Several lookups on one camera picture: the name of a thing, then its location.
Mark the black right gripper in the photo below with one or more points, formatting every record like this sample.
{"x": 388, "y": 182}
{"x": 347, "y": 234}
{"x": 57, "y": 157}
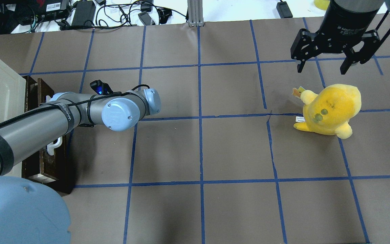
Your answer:
{"x": 345, "y": 21}

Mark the dark brown drawer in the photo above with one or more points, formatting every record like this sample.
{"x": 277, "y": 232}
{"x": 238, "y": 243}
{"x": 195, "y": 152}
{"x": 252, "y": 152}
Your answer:
{"x": 55, "y": 171}

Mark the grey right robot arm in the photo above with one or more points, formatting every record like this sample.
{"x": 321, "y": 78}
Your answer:
{"x": 345, "y": 30}

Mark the black small adapter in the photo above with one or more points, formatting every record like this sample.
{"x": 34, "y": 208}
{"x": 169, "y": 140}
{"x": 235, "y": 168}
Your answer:
{"x": 283, "y": 9}

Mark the yellow plush toy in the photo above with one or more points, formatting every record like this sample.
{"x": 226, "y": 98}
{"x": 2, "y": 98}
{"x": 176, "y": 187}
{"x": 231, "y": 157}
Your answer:
{"x": 329, "y": 112}

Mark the black power adapter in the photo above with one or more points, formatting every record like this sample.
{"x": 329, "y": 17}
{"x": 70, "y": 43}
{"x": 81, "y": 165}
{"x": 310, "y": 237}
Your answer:
{"x": 84, "y": 13}

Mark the aluminium frame post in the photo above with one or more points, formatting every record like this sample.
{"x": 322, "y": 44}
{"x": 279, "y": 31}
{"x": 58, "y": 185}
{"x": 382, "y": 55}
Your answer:
{"x": 195, "y": 13}

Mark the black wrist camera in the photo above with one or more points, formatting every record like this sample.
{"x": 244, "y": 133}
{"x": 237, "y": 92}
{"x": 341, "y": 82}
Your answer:
{"x": 101, "y": 88}

